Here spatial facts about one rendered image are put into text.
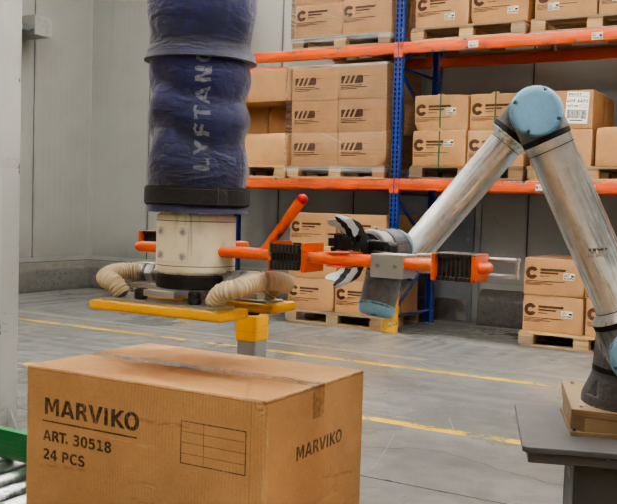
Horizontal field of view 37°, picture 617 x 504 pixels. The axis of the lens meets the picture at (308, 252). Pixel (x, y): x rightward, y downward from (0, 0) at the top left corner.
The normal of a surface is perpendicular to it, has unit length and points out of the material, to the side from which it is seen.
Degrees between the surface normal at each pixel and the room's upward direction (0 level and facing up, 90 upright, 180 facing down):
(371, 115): 90
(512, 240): 90
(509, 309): 90
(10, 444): 90
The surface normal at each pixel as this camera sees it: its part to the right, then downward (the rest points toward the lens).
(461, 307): -0.51, 0.03
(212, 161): 0.36, -0.14
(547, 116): -0.23, -0.01
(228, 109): 0.66, -0.28
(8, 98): 0.86, 0.05
